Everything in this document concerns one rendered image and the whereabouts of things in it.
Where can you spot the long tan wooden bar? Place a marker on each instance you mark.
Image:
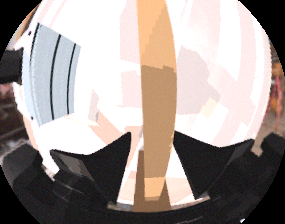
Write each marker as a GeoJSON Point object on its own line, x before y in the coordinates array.
{"type": "Point", "coordinates": [159, 91]}

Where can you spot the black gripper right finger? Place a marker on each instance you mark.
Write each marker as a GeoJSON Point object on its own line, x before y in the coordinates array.
{"type": "Point", "coordinates": [203, 163]}

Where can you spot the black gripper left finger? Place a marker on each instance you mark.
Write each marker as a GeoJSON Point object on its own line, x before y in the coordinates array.
{"type": "Point", "coordinates": [104, 168]}

